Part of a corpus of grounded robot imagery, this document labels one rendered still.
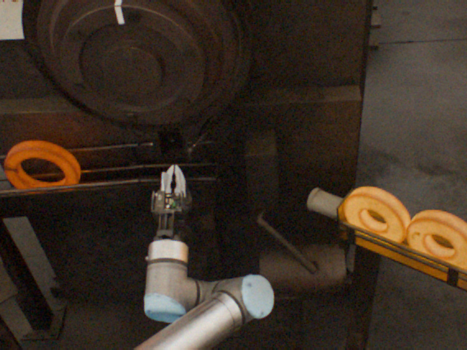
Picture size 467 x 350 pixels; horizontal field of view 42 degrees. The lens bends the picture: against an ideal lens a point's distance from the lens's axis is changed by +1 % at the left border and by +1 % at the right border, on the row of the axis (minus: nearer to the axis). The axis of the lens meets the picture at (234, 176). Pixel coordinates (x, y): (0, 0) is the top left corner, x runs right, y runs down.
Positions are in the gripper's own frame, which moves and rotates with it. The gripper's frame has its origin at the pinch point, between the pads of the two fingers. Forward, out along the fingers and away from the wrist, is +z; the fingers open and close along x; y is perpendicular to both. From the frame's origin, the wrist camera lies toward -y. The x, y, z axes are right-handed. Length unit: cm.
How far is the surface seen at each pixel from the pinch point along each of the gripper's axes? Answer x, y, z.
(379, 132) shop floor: -69, -100, 67
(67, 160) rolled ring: 26.9, 2.6, 2.6
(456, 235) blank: -62, 11, -22
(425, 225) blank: -57, 8, -19
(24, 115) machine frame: 37.5, 7.8, 13.0
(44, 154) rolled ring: 31.7, 5.2, 3.2
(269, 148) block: -23.6, 4.4, 3.3
